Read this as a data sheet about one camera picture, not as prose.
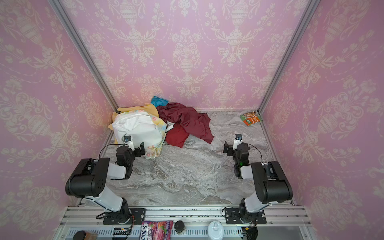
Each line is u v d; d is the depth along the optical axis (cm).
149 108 117
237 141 81
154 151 96
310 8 69
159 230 68
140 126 97
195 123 106
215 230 67
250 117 114
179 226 64
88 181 46
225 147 86
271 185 46
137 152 87
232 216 73
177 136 100
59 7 70
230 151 85
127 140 82
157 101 116
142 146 89
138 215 75
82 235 62
